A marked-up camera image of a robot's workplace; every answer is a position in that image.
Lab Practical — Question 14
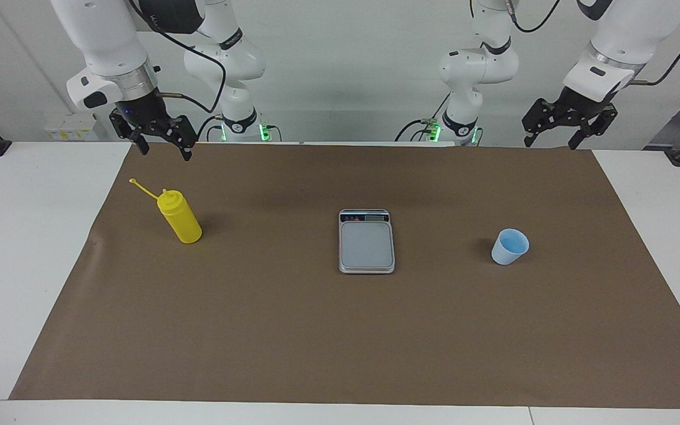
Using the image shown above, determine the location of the silver digital kitchen scale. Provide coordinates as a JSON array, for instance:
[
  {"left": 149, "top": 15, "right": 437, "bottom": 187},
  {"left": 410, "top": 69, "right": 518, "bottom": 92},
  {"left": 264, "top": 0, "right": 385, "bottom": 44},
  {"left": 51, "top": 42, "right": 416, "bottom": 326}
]
[{"left": 338, "top": 209, "right": 395, "bottom": 274}]

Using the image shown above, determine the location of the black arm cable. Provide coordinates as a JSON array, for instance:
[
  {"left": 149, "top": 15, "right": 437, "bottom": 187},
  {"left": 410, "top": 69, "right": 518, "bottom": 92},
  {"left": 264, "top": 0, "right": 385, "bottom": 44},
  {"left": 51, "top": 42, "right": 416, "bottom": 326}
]
[
  {"left": 130, "top": 0, "right": 227, "bottom": 114},
  {"left": 504, "top": 0, "right": 680, "bottom": 86}
]

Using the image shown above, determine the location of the brown table mat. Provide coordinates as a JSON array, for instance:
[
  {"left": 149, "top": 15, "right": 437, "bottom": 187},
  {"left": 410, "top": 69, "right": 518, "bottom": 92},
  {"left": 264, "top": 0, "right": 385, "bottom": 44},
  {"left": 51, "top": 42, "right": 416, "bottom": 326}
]
[{"left": 9, "top": 142, "right": 680, "bottom": 409}]

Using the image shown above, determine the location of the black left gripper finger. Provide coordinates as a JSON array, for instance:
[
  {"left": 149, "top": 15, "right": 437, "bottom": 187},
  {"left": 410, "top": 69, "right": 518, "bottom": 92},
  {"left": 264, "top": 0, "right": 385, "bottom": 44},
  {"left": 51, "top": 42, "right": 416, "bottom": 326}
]
[
  {"left": 568, "top": 105, "right": 618, "bottom": 149},
  {"left": 522, "top": 99, "right": 559, "bottom": 147}
]

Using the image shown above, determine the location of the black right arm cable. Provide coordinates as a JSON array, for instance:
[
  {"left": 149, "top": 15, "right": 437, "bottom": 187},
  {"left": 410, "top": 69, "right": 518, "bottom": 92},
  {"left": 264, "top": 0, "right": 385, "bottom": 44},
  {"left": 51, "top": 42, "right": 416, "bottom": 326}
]
[{"left": 130, "top": 0, "right": 227, "bottom": 114}]

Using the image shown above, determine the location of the black right base cable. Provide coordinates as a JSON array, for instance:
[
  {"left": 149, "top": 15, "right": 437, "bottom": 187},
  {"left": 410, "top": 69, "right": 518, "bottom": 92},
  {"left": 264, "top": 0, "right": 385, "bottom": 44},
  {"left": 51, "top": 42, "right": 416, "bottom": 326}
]
[{"left": 197, "top": 115, "right": 225, "bottom": 142}]

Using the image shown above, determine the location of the yellow squeeze bottle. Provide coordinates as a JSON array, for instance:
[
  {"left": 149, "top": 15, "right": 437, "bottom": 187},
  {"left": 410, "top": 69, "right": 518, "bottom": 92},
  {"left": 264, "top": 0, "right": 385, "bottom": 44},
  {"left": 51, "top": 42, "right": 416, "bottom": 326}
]
[{"left": 129, "top": 178, "right": 203, "bottom": 244}]

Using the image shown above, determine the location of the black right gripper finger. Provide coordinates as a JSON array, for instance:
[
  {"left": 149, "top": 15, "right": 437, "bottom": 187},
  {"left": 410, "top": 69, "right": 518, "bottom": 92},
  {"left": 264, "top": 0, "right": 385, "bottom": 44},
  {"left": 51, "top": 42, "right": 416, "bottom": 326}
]
[
  {"left": 110, "top": 111, "right": 151, "bottom": 155},
  {"left": 166, "top": 116, "right": 197, "bottom": 161}
]

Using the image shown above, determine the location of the black left base cable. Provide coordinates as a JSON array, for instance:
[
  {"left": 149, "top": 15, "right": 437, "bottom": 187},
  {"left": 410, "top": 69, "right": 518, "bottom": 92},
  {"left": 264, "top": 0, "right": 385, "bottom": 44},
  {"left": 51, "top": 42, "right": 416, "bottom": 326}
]
[{"left": 395, "top": 94, "right": 453, "bottom": 142}]

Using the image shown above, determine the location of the white yellow socket box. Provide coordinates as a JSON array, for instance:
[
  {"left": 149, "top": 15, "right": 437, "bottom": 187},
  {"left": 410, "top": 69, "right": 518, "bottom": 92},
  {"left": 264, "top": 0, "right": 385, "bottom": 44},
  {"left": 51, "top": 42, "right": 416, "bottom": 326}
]
[{"left": 44, "top": 113, "right": 100, "bottom": 141}]

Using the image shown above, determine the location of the light blue plastic cup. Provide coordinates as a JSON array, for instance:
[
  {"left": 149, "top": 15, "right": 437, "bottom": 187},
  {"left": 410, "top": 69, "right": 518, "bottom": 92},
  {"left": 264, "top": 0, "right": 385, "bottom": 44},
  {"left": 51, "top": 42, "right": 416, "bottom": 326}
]
[{"left": 491, "top": 228, "right": 530, "bottom": 266}]

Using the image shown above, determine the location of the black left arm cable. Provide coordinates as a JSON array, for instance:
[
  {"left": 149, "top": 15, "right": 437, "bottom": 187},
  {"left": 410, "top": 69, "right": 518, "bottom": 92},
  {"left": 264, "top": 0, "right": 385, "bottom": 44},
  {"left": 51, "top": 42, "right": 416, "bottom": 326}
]
[{"left": 504, "top": 0, "right": 680, "bottom": 86}]

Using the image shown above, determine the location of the black base cable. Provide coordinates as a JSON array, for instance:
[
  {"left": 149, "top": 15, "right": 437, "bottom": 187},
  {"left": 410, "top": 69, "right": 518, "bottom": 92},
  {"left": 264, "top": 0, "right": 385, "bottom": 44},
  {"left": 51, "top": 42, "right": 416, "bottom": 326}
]
[
  {"left": 395, "top": 94, "right": 453, "bottom": 142},
  {"left": 197, "top": 115, "right": 225, "bottom": 142}
]

